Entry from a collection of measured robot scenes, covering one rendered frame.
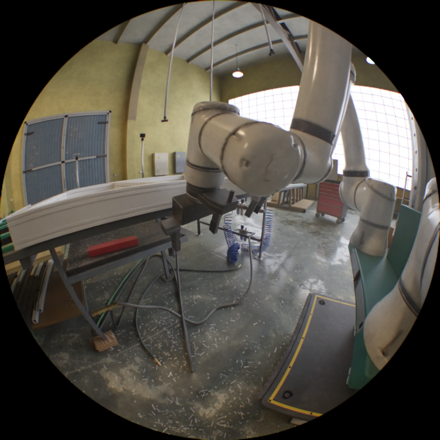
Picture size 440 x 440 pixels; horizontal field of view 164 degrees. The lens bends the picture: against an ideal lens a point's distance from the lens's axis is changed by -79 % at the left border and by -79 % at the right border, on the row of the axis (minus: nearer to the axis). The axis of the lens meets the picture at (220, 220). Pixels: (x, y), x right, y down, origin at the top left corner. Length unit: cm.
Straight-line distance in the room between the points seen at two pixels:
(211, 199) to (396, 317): 39
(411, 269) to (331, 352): 59
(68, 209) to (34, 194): 697
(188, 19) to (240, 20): 223
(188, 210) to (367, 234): 63
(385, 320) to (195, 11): 880
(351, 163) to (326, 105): 55
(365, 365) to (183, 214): 45
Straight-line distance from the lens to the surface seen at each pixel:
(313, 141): 27
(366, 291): 46
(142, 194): 39
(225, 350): 105
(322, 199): 397
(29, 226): 41
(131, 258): 87
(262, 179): 16
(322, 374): 75
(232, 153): 16
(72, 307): 115
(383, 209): 66
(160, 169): 755
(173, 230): 35
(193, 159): 29
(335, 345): 83
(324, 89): 29
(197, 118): 28
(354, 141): 81
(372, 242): 67
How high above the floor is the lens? 96
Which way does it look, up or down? 18 degrees down
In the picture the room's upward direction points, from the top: straight up
